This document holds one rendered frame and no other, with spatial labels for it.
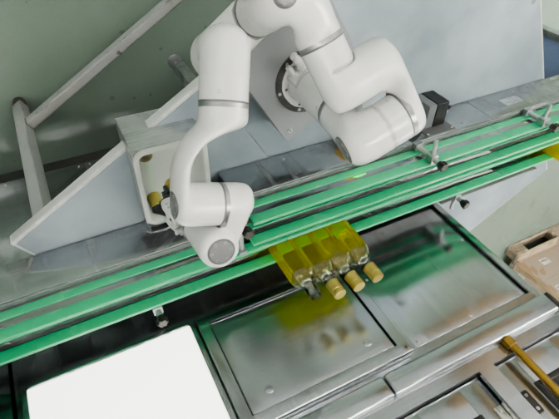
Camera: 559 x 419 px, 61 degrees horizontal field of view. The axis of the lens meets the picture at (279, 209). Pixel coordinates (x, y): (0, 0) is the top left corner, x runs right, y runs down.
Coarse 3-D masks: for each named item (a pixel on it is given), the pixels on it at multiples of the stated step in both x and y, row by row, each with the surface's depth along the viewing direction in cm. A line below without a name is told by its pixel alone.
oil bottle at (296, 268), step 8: (288, 240) 128; (272, 248) 128; (280, 248) 126; (288, 248) 126; (296, 248) 126; (280, 256) 124; (288, 256) 124; (296, 256) 124; (280, 264) 126; (288, 264) 122; (296, 264) 122; (304, 264) 122; (288, 272) 123; (296, 272) 120; (304, 272) 120; (312, 272) 121; (296, 280) 120; (304, 280) 120; (312, 280) 122
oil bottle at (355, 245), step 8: (336, 224) 133; (344, 224) 133; (336, 232) 131; (344, 232) 131; (352, 232) 131; (344, 240) 128; (352, 240) 128; (360, 240) 128; (352, 248) 126; (360, 248) 127; (368, 248) 127; (352, 256) 126; (360, 256) 126; (368, 256) 128; (352, 264) 128
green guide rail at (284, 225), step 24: (504, 144) 159; (528, 144) 159; (432, 168) 148; (456, 168) 148; (360, 192) 139; (384, 192) 139; (288, 216) 130; (312, 216) 130; (336, 216) 131; (264, 240) 123
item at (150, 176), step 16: (176, 144) 108; (160, 160) 117; (208, 160) 115; (144, 176) 118; (160, 176) 120; (192, 176) 125; (208, 176) 118; (144, 192) 112; (160, 192) 123; (144, 208) 115
